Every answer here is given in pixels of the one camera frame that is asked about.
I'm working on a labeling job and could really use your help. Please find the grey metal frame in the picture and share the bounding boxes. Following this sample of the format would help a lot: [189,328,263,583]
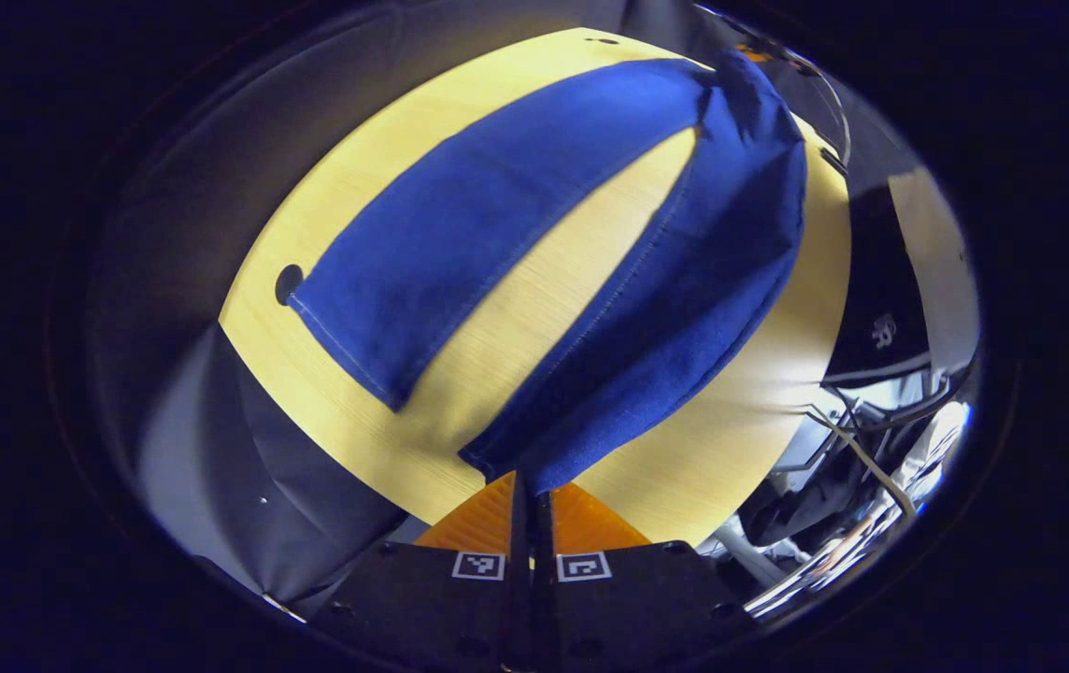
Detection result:
[712,369,975,618]

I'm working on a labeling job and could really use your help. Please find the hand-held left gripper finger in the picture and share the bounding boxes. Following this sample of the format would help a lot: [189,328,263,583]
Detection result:
[534,481,760,672]
[310,472,535,672]

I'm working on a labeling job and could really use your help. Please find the blue jeans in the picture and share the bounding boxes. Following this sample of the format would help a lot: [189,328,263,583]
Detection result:
[287,47,808,496]

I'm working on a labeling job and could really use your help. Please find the person's black shirt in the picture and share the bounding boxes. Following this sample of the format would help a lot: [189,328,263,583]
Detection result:
[820,182,933,386]

